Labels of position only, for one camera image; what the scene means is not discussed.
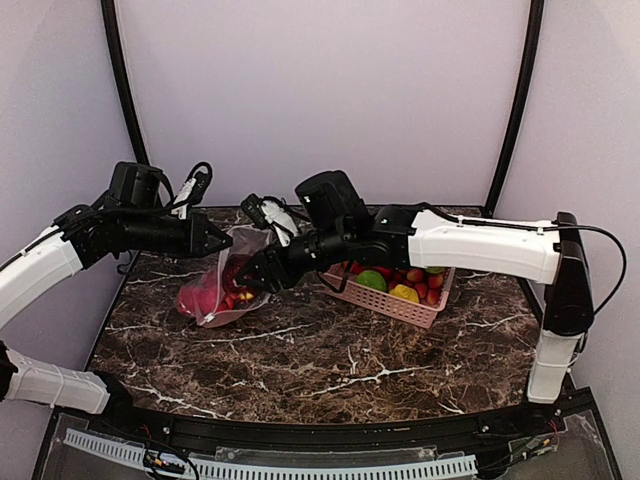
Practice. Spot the yellow pepper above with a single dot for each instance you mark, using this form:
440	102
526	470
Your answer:
405	292

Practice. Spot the dark red round fruit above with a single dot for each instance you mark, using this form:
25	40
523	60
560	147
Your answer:
229	283

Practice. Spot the black frame post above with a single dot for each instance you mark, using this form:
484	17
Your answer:
525	74
120	75

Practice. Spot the right black frame post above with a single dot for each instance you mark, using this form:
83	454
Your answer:
525	74

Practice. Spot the black front frame rail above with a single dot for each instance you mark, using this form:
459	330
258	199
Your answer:
470	432

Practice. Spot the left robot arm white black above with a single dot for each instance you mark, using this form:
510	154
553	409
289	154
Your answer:
128	217

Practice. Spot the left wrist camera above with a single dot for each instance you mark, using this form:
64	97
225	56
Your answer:
134	185

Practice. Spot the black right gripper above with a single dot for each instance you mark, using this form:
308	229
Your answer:
279	263

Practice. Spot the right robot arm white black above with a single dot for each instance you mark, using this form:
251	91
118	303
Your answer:
548	252

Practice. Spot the green pear-like fruit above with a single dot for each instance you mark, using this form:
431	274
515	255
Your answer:
435	270

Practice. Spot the green apple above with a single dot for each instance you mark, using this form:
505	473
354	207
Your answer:
372	279

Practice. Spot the small red apple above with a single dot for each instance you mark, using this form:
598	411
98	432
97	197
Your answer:
415	275
246	296
435	281
432	298

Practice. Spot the pink plastic basket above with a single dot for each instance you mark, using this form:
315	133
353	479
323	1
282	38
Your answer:
340	283

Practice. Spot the left black frame post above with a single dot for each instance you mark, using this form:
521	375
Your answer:
120	75

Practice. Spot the clear zip top bag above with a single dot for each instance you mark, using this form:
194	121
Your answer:
247	241

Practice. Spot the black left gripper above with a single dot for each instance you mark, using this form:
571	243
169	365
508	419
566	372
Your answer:
195	233

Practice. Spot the white slotted cable duct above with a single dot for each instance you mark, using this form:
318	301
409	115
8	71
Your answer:
236	463

